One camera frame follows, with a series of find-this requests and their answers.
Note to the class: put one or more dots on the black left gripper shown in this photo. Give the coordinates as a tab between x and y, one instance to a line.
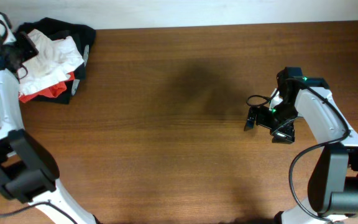
22	40

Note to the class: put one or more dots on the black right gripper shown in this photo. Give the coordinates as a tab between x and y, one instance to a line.
284	134

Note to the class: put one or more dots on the white printed t-shirt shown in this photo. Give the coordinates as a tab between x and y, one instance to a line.
52	65

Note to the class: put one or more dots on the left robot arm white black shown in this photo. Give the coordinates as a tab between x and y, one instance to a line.
28	172

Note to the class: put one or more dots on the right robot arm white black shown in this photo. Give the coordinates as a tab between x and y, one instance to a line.
332	195

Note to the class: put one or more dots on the red folded t-shirt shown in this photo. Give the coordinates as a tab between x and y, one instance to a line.
50	92

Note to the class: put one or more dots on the black folded garment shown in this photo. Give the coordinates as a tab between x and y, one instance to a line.
82	35

